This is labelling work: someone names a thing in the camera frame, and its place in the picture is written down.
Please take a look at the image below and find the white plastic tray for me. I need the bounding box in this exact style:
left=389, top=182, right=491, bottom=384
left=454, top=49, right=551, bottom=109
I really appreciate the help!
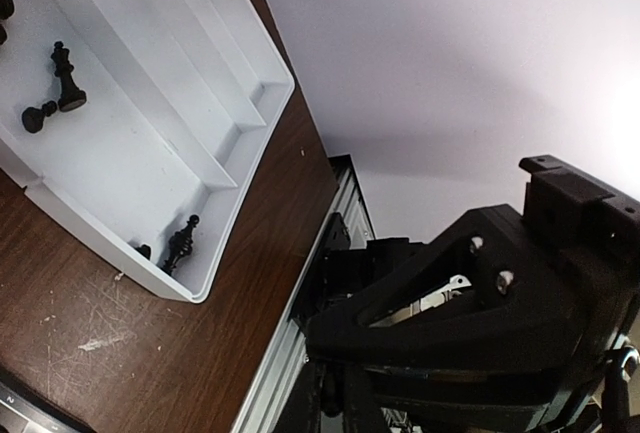
left=1, top=0, right=295, bottom=303

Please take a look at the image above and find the black chess pieces pile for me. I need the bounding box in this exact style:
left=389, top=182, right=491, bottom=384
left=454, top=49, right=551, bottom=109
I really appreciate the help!
left=0, top=0, right=15, bottom=45

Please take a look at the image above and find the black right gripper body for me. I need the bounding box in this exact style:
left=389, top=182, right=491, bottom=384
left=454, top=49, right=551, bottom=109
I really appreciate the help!
left=305, top=155, right=639, bottom=432

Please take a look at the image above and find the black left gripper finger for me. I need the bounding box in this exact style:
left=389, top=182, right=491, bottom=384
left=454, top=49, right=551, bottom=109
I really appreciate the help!
left=284, top=360, right=390, bottom=432

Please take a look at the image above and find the black chess piece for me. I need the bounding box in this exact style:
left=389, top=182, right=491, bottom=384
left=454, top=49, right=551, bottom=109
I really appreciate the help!
left=134, top=244, right=152, bottom=260
left=51, top=41, right=87, bottom=112
left=161, top=215, right=200, bottom=276
left=21, top=101, right=58, bottom=134

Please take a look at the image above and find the black white chessboard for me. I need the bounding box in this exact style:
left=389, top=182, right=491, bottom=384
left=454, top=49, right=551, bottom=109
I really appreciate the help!
left=1, top=383, right=94, bottom=433

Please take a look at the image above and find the front aluminium rail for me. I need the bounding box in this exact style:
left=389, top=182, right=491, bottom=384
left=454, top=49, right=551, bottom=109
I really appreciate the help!
left=232, top=155, right=381, bottom=433

